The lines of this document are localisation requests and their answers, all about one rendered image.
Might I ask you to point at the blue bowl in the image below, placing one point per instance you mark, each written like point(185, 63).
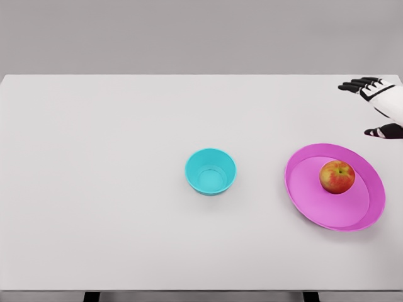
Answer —
point(210, 173)

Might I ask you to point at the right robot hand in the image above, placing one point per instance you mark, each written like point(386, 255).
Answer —
point(389, 100)

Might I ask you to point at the pink plate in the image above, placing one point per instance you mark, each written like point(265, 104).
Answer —
point(327, 204)

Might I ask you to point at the red yellow apple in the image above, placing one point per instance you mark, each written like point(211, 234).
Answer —
point(337, 176)

